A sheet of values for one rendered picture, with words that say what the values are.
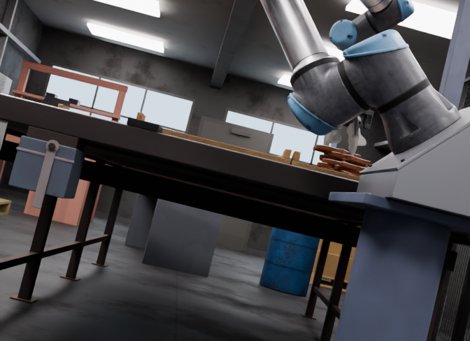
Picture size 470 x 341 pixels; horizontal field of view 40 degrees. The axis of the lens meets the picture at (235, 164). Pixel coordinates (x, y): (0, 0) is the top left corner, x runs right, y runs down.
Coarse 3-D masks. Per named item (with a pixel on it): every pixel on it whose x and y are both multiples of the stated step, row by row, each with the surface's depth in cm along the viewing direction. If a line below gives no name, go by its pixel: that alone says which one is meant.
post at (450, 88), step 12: (468, 0) 353; (468, 12) 353; (456, 24) 357; (468, 24) 352; (456, 36) 352; (468, 36) 352; (456, 48) 352; (468, 48) 352; (456, 60) 351; (468, 60) 351; (444, 72) 358; (456, 72) 351; (444, 84) 352; (456, 84) 350; (444, 96) 350; (456, 96) 350
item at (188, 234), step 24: (144, 216) 774; (168, 216) 642; (192, 216) 650; (216, 216) 657; (144, 240) 774; (168, 240) 643; (192, 240) 650; (216, 240) 657; (168, 264) 643; (192, 264) 650
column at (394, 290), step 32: (352, 192) 123; (384, 224) 122; (416, 224) 120; (448, 224) 115; (384, 256) 121; (416, 256) 120; (352, 288) 125; (384, 288) 120; (416, 288) 119; (352, 320) 123; (384, 320) 119; (416, 320) 120
